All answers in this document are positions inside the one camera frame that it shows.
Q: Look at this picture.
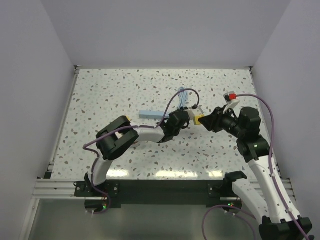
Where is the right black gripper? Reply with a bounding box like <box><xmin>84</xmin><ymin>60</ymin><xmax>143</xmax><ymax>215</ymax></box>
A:
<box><xmin>198</xmin><ymin>105</ymin><xmax>245</xmax><ymax>139</ymax></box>

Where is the small yellow plug adapter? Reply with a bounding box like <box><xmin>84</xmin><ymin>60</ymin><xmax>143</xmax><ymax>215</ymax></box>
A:
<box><xmin>193</xmin><ymin>114</ymin><xmax>205</xmax><ymax>126</ymax></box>

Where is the light blue power strip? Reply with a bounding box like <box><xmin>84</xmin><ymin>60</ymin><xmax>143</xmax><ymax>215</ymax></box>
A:
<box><xmin>138</xmin><ymin>110</ymin><xmax>165</xmax><ymax>120</ymax></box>

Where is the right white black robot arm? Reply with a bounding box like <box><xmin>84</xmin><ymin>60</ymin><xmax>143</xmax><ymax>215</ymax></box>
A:
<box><xmin>198</xmin><ymin>107</ymin><xmax>314</xmax><ymax>240</ymax></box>

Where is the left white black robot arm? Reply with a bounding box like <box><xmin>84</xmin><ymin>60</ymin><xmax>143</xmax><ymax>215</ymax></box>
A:
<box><xmin>82</xmin><ymin>109</ymin><xmax>191</xmax><ymax>196</ymax></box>

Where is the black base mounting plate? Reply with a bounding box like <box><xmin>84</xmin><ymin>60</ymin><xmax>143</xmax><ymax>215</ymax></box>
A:
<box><xmin>73</xmin><ymin>179</ymin><xmax>243</xmax><ymax>213</ymax></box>

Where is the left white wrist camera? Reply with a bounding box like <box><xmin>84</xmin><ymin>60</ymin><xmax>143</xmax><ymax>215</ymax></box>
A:
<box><xmin>184</xmin><ymin>105</ymin><xmax>204</xmax><ymax>120</ymax></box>

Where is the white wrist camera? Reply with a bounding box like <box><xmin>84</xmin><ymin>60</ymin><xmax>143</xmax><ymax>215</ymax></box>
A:
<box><xmin>184</xmin><ymin>105</ymin><xmax>204</xmax><ymax>120</ymax></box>
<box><xmin>223</xmin><ymin>91</ymin><xmax>240</xmax><ymax>113</ymax></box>

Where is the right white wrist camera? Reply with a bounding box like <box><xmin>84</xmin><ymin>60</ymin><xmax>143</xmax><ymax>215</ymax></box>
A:
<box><xmin>223</xmin><ymin>91</ymin><xmax>240</xmax><ymax>113</ymax></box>

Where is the aluminium table frame rail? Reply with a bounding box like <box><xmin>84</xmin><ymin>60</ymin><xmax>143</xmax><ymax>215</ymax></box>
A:
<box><xmin>32</xmin><ymin>179</ymin><xmax>77</xmax><ymax>200</ymax></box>

